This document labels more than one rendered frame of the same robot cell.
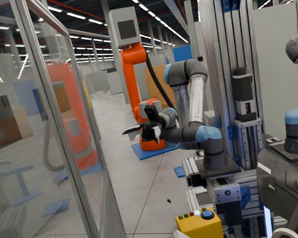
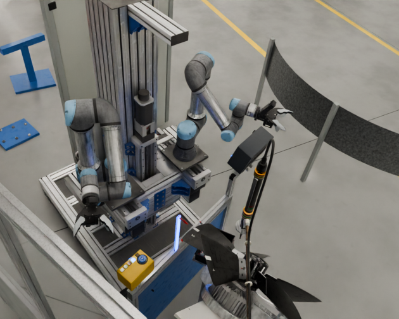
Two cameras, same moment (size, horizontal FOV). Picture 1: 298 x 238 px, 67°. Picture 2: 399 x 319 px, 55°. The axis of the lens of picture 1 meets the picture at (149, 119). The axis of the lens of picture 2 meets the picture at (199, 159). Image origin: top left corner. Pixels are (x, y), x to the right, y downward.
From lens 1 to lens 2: 1.17 m
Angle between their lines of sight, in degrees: 53
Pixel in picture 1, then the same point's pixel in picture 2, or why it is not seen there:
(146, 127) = (90, 217)
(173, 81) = (80, 127)
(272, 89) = not seen: hidden behind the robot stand
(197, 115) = (120, 174)
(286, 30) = not seen: outside the picture
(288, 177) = (216, 255)
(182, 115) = (87, 156)
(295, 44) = (196, 77)
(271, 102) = not seen: hidden behind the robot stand
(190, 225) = (133, 275)
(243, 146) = (141, 162)
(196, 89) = (114, 144)
